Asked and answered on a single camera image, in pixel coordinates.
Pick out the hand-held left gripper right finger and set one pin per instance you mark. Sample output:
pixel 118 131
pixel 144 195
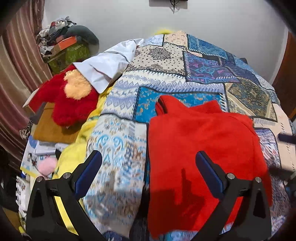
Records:
pixel 209 173

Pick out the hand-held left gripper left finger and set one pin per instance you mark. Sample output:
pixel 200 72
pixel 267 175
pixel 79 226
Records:
pixel 89 171

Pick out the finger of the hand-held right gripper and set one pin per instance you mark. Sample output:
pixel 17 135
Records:
pixel 284 175
pixel 288 138

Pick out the red zip jacket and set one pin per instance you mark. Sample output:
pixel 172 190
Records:
pixel 196 139

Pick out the pile of clothes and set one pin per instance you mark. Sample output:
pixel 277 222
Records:
pixel 53 30

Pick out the yellow bed sheet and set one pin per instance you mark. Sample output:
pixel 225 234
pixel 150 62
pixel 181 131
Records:
pixel 74 150

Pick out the pink fluffy object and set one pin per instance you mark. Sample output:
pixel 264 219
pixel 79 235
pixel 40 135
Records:
pixel 47 166

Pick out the wooden nightstand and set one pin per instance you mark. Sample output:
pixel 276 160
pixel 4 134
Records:
pixel 48 129

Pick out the red plush toy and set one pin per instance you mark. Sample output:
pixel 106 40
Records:
pixel 69 104

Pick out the white clutter pile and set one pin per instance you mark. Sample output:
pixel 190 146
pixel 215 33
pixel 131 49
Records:
pixel 23 197

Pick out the black white patterned cloth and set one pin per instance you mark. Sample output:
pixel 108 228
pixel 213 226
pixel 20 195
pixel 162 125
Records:
pixel 26 133

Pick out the white pillow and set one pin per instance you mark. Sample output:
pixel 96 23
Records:
pixel 104 67

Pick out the blue patchwork blanket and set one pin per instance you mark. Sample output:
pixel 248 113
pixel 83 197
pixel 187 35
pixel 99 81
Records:
pixel 185 69

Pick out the green patterned cloth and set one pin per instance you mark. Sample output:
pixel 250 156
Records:
pixel 69 58

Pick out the brown striped curtain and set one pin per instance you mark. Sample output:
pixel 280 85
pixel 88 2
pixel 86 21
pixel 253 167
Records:
pixel 16 81

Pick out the orange box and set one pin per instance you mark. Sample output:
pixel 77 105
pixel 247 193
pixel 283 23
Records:
pixel 67 43

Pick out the yellow plush pillow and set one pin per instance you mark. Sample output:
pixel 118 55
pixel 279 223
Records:
pixel 164 31

